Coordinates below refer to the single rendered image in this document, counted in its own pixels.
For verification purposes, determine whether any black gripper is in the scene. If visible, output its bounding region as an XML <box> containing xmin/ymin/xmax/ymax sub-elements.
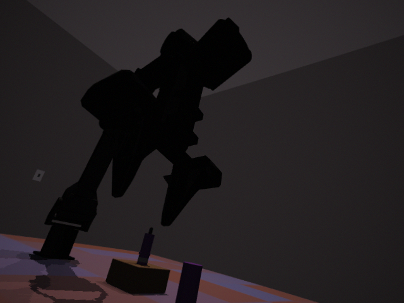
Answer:
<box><xmin>80</xmin><ymin>70</ymin><xmax>222</xmax><ymax>227</ymax></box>

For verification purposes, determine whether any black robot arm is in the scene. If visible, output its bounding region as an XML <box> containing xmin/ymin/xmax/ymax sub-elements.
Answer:
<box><xmin>33</xmin><ymin>18</ymin><xmax>252</xmax><ymax>260</ymax></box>

